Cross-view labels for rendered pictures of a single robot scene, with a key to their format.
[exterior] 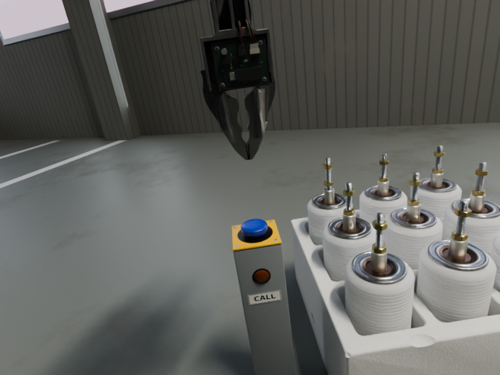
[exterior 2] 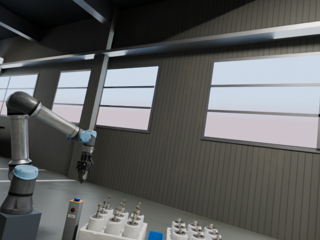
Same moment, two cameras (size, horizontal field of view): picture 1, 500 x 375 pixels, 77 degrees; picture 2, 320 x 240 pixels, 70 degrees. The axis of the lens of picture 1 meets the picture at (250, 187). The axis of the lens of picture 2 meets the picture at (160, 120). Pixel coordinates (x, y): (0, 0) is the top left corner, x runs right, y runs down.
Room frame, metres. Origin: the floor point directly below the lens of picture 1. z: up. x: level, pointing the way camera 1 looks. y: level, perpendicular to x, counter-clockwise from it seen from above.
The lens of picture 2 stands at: (-1.17, -0.62, 0.72)
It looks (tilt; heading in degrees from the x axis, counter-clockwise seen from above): 8 degrees up; 5
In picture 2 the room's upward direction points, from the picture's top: 10 degrees clockwise
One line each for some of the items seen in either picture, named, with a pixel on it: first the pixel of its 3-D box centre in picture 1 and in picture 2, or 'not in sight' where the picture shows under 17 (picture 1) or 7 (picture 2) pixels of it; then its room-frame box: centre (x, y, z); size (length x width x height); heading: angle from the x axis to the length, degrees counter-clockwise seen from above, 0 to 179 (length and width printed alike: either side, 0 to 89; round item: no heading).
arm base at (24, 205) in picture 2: not in sight; (18, 200); (0.05, 0.17, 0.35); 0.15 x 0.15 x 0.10
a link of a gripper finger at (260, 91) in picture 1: (257, 126); (84, 177); (0.40, -0.02, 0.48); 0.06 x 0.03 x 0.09; 2
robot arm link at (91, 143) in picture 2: not in sight; (89, 138); (0.40, 0.00, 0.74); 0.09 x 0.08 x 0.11; 133
